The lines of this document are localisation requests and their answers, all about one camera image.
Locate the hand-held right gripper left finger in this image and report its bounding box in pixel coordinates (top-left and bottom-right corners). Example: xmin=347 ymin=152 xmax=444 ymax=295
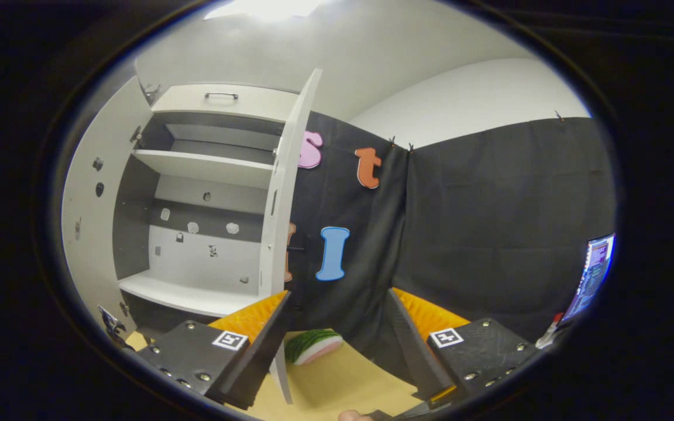
xmin=137 ymin=291 xmax=292 ymax=411

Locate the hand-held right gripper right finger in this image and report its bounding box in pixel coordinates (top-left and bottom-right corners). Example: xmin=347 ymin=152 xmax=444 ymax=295
xmin=387 ymin=288 xmax=542 ymax=409

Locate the white cabinet door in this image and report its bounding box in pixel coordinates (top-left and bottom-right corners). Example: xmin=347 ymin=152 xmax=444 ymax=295
xmin=257 ymin=68 xmax=324 ymax=405
xmin=61 ymin=76 xmax=156 ymax=337

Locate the white cabinet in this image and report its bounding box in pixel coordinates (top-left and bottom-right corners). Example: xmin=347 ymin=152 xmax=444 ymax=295
xmin=112 ymin=82 xmax=310 ymax=343

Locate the white cabinet shelf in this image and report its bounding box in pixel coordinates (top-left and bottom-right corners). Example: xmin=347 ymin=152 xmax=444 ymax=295
xmin=132 ymin=149 xmax=276 ymax=189

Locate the white cabinet drawer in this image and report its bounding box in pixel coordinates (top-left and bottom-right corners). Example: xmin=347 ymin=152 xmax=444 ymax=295
xmin=151 ymin=83 xmax=310 ymax=123

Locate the toy watermelon slice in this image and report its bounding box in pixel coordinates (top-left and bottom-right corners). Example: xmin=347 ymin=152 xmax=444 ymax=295
xmin=284 ymin=329 xmax=344 ymax=366

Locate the white and red object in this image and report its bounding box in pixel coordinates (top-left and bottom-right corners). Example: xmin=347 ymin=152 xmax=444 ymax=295
xmin=537 ymin=313 xmax=566 ymax=350

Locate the black backdrop cloth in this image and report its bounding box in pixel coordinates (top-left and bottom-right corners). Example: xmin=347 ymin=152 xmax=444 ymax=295
xmin=283 ymin=111 xmax=617 ymax=387

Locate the computer monitor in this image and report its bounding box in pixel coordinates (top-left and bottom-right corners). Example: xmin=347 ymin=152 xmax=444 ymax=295
xmin=560 ymin=233 xmax=616 ymax=323

